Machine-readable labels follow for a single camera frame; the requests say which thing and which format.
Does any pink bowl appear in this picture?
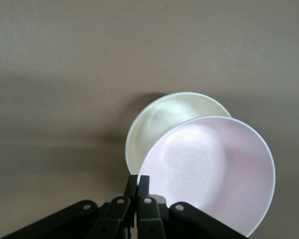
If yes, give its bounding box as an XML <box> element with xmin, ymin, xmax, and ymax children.
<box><xmin>138</xmin><ymin>116</ymin><xmax>277</xmax><ymax>239</ymax></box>

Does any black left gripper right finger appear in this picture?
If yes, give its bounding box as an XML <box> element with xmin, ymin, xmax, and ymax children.
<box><xmin>136</xmin><ymin>175</ymin><xmax>249</xmax><ymax>239</ymax></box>

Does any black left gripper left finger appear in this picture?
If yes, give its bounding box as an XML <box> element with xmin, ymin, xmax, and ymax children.
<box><xmin>1</xmin><ymin>175</ymin><xmax>138</xmax><ymax>239</ymax></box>

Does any white bowl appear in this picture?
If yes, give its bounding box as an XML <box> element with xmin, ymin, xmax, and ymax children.
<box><xmin>124</xmin><ymin>92</ymin><xmax>232</xmax><ymax>176</ymax></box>

